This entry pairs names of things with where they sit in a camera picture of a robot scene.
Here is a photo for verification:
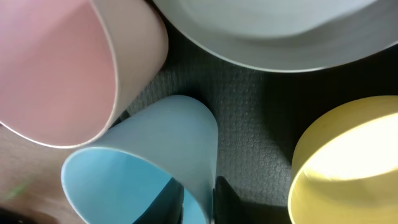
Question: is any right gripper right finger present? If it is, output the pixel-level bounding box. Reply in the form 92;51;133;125
213;176;249;224

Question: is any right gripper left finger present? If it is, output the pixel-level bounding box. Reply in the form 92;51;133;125
133;178;184;224

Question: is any blue cup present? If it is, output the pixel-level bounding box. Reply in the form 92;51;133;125
61;95;218;223

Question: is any yellow bowl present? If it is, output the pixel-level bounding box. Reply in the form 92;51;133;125
287;96;397;224

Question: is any pink cup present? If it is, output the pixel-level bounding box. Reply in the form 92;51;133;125
1;0;169;148

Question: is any round black tray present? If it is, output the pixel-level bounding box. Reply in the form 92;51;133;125
121;22;397;223

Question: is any grey plate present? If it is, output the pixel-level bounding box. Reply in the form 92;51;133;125
155;0;397;73

